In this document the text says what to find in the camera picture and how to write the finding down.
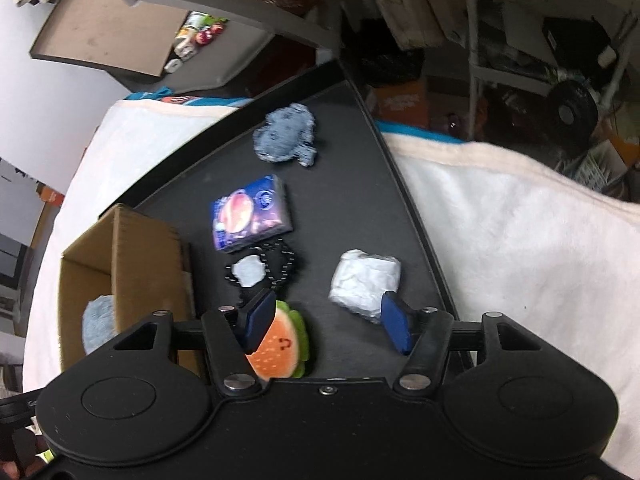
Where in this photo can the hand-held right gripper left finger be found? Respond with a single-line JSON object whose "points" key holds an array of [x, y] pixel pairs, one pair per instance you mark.
{"points": [[260, 322]]}

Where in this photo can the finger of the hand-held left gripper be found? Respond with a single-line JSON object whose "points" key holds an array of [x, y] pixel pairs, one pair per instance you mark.
{"points": [[17, 412]]}

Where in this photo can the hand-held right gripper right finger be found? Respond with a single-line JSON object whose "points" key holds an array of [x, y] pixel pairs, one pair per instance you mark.
{"points": [[395, 325]]}

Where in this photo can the burger plush toy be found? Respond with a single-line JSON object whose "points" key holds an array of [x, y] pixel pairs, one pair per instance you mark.
{"points": [[285, 345]]}

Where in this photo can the white soft pack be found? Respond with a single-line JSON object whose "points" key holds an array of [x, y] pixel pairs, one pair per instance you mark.
{"points": [[362, 280]]}

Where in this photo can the purple tissue pack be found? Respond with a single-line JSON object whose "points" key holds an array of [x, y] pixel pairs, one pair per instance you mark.
{"points": [[250, 212]]}

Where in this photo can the black tray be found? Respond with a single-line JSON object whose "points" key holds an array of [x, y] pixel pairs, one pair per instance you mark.
{"points": [[350, 210]]}

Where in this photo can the denim plush toy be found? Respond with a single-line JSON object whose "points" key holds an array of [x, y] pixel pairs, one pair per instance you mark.
{"points": [[282, 132]]}

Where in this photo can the light blue fluffy plush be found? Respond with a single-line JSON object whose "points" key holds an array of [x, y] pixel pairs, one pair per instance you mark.
{"points": [[100, 325]]}

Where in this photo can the white blanket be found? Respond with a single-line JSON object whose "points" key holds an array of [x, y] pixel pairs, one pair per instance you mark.
{"points": [[500, 235]]}

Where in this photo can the small orange box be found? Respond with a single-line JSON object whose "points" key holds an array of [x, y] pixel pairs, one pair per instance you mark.
{"points": [[50, 194]]}

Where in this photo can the orange packet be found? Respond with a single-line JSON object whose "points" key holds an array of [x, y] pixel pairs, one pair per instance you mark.
{"points": [[400, 102]]}

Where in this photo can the dark red box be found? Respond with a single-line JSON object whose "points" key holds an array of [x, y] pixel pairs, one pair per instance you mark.
{"points": [[285, 67]]}

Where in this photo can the printed cardboard box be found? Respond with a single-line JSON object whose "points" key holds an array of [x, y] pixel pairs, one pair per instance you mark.
{"points": [[600, 165]]}

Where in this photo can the grey lower shelf board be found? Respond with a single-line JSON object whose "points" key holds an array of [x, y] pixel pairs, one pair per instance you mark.
{"points": [[225, 60]]}

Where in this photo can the black plastic bag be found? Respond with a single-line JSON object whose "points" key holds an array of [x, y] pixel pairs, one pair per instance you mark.
{"points": [[392, 57]]}

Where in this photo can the white charger plug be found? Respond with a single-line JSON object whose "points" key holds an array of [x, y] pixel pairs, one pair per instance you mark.
{"points": [[173, 65]]}

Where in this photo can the black desk fan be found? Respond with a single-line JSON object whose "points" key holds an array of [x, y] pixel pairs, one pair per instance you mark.
{"points": [[572, 112]]}

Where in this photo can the white power adapter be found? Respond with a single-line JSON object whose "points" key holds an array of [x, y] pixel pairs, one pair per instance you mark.
{"points": [[185, 50]]}

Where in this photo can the red and pink small toy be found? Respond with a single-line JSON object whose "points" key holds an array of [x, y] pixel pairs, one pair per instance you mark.
{"points": [[207, 35]]}

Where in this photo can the green and white bottle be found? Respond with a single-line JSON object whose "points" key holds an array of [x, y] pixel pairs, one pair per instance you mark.
{"points": [[195, 21]]}

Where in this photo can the white printed plastic bag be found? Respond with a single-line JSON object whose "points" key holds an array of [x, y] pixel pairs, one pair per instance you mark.
{"points": [[400, 0]]}

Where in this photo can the black box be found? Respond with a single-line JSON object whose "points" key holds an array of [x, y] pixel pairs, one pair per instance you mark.
{"points": [[575, 40]]}

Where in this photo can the brown board with dark rim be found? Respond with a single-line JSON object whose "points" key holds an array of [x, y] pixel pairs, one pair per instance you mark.
{"points": [[100, 20]]}

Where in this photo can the white metal rack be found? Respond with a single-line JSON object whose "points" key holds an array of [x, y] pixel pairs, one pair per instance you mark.
{"points": [[620, 25]]}

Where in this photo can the grey desk frame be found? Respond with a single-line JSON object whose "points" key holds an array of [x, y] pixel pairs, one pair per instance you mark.
{"points": [[225, 2]]}

